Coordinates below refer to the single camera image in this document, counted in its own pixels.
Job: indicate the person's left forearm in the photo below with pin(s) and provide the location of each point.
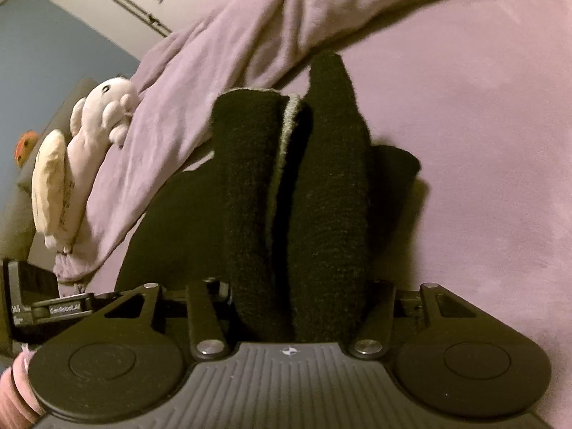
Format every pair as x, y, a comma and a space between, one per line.
13, 388

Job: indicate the white plush toy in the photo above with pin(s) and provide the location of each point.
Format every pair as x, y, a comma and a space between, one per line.
107, 107

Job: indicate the orange plush toy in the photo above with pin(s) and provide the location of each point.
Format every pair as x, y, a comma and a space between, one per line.
24, 145

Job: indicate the purple blanket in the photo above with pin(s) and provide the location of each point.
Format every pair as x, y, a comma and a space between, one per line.
250, 31

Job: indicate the white wardrobe door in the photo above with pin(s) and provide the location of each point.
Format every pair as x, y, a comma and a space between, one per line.
89, 18

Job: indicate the black knit sweater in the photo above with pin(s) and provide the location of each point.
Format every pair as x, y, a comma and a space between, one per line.
321, 187

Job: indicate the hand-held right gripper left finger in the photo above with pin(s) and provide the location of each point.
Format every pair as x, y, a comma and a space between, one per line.
203, 310

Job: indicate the olive green cushion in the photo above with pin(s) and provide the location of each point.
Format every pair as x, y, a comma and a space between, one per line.
18, 214

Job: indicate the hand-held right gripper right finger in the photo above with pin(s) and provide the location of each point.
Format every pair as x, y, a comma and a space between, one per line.
380, 313

